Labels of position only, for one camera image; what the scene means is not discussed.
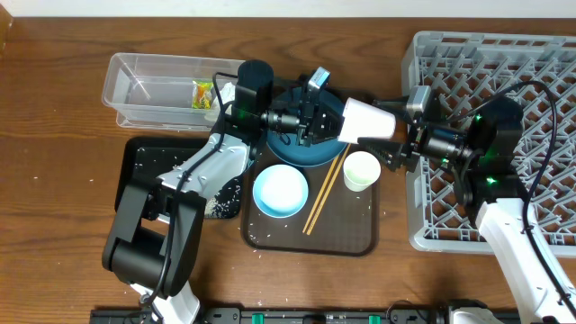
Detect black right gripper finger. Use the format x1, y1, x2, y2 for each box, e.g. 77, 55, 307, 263
357, 138, 405, 171
372, 97, 408, 118

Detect white cup pink inside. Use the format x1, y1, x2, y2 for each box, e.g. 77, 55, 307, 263
337, 98, 396, 144

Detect light blue bowl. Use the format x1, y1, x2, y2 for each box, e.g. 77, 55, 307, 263
252, 164, 309, 219

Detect yellow green snack wrapper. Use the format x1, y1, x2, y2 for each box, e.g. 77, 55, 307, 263
192, 80, 213, 110

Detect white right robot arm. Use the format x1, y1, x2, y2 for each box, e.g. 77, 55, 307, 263
358, 81, 575, 323

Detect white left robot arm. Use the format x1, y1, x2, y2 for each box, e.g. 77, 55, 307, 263
102, 59, 343, 323

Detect grey dishwasher rack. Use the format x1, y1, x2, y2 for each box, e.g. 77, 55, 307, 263
401, 31, 575, 257

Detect clear plastic waste bin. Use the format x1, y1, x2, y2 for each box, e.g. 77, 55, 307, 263
102, 53, 242, 131

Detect black waste tray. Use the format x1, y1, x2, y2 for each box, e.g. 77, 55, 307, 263
114, 136, 243, 210

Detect white cup green inside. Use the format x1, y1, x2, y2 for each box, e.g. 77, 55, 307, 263
343, 151, 382, 192

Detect dark blue plate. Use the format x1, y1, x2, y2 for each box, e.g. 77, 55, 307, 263
266, 87, 347, 167

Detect crumpled white tissue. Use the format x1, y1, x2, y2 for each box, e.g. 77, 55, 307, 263
220, 82, 236, 104

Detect brown serving tray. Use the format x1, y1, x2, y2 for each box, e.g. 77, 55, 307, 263
241, 143, 380, 257

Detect right wooden chopstick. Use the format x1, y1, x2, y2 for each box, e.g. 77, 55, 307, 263
304, 144, 351, 235

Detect wooden chopstick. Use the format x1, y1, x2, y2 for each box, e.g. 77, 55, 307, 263
302, 155, 340, 233
304, 144, 351, 235

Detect left wooden chopstick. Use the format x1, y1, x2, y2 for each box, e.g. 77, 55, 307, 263
302, 155, 340, 233

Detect spilled rice pile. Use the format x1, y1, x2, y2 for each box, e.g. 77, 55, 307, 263
204, 177, 242, 219

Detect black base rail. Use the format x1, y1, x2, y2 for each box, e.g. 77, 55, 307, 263
88, 308, 479, 324

